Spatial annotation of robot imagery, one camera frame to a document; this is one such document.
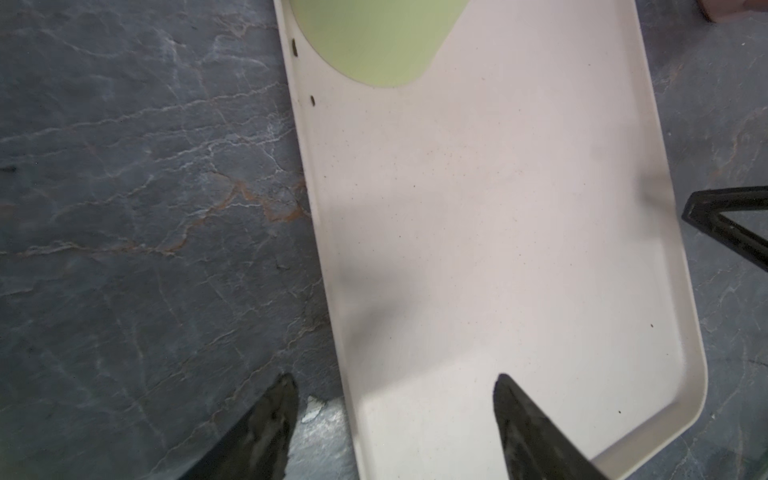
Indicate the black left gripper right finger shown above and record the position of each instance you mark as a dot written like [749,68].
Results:
[533,446]

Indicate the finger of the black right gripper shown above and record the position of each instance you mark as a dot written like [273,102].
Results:
[704,210]

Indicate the light green mug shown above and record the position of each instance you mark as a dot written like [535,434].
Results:
[380,43]

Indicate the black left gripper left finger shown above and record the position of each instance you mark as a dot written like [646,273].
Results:
[257,446]

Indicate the beige rectangular tray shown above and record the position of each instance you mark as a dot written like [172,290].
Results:
[510,211]

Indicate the pink mug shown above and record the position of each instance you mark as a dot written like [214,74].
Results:
[718,11]

